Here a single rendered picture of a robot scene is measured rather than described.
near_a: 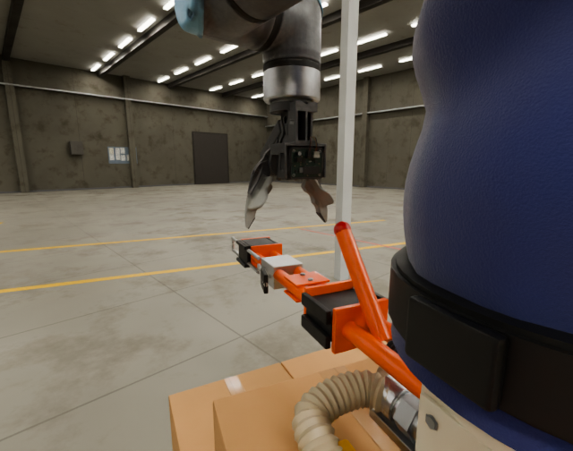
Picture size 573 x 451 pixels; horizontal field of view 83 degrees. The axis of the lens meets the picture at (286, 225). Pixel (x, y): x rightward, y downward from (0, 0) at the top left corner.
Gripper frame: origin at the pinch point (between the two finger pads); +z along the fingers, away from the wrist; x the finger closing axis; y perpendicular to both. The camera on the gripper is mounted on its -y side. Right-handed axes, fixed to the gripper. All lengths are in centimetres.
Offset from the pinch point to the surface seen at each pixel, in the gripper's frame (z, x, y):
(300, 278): 8.0, 0.0, 5.7
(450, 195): -9.2, -9.2, 40.0
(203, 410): 62, -11, -37
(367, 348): 9.1, -1.8, 25.6
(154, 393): 117, -25, -127
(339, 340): 10.6, -2.2, 20.8
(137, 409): 117, -33, -117
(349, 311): 7.1, -0.9, 20.8
